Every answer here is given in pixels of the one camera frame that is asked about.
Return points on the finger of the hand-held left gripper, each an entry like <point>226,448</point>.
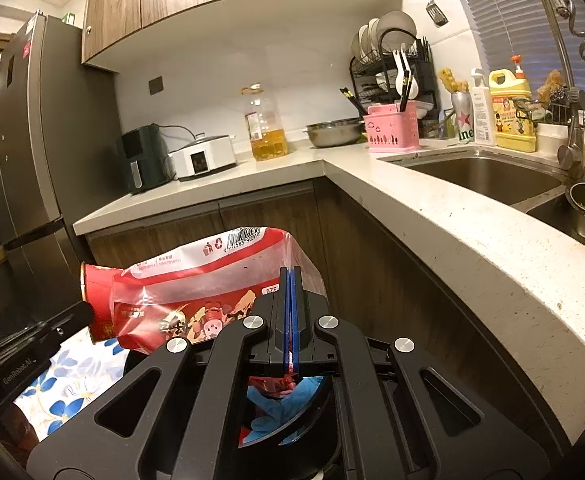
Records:
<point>72,320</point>

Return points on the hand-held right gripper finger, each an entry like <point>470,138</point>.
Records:
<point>296,330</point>
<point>289,330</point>

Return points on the red paper cup white inside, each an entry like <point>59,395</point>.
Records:
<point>97,300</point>

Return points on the blue plastic bag back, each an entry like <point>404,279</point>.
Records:
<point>277,410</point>

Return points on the red snack bag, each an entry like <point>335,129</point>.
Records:
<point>197,280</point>

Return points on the black trash bin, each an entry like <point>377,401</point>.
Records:
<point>297,460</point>

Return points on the person's left hand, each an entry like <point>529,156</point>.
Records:
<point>20,430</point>

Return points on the blue floral white blanket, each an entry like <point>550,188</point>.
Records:
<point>72,385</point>

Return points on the steel refrigerator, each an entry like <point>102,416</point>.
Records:
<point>47,160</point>

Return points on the black air fryer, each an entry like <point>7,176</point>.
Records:
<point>142,160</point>

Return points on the cooking oil bottle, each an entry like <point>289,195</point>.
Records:
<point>267,145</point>

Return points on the stone kitchen countertop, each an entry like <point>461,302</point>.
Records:
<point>472,260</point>

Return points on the white electric cooker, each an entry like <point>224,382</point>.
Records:
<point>202,157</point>

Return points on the steel pot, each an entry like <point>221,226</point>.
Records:
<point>335,132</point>

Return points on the pink cutlery basket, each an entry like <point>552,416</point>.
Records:
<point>392,132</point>

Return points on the black chopsticks bundle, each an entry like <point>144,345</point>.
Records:
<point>355,102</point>

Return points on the steel sink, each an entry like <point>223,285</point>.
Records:
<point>487,180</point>

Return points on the green beer can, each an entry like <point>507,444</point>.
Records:
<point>463,120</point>

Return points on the white ladle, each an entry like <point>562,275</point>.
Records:
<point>401,77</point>

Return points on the white pump bottle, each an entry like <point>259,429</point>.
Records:
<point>482,115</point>

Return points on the yellow dried flower sprig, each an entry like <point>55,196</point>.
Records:
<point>452,80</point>

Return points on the yellow detergent bottle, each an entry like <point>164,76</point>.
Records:
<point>512,120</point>

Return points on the row of white plates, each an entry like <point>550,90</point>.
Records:
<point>397,27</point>

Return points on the brown scouring pad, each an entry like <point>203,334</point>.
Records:
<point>552,87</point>

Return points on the window blind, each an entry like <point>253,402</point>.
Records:
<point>502,10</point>

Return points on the steel kitchen faucet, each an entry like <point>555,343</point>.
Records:
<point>554,25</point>

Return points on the dark wall socket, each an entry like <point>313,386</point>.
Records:
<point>156,85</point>

